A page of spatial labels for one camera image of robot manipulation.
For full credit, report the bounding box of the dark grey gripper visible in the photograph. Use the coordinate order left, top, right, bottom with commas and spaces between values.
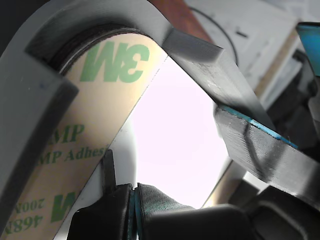
216, 51, 320, 201

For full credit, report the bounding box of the white panel with window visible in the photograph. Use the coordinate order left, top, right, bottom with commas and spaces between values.
62, 56, 226, 210

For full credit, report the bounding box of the grey 3D printed fixture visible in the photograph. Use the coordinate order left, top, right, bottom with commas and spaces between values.
0, 0, 277, 208

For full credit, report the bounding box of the thin black cable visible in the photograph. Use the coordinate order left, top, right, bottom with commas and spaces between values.
192, 7, 240, 67

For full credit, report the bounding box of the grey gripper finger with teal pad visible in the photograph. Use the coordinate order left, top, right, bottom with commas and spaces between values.
296, 21, 320, 78

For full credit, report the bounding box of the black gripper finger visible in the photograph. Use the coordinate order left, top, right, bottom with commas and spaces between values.
68, 149, 136, 240

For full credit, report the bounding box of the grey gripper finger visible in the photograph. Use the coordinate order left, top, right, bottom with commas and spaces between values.
131, 182, 201, 240

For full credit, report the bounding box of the brown wooden panel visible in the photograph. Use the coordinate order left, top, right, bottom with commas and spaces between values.
182, 0, 212, 45

